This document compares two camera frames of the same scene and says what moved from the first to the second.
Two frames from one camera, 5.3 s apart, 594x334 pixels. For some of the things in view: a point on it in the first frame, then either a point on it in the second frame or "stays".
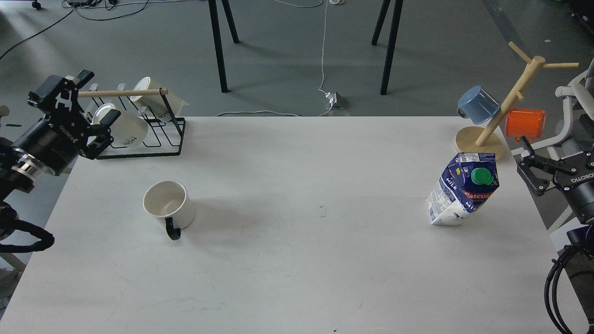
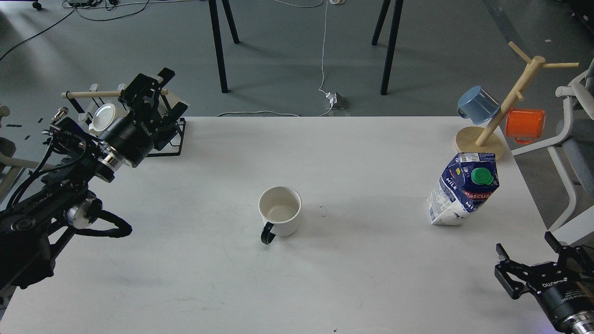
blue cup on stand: (476, 105) stays
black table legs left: (213, 12) stays
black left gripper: (67, 131) to (132, 138)
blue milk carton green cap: (467, 184) stays
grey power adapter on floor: (338, 101) stays
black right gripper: (573, 174) to (564, 287)
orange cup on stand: (529, 123) stays
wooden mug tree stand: (478, 139) stays
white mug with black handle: (170, 200) to (280, 207)
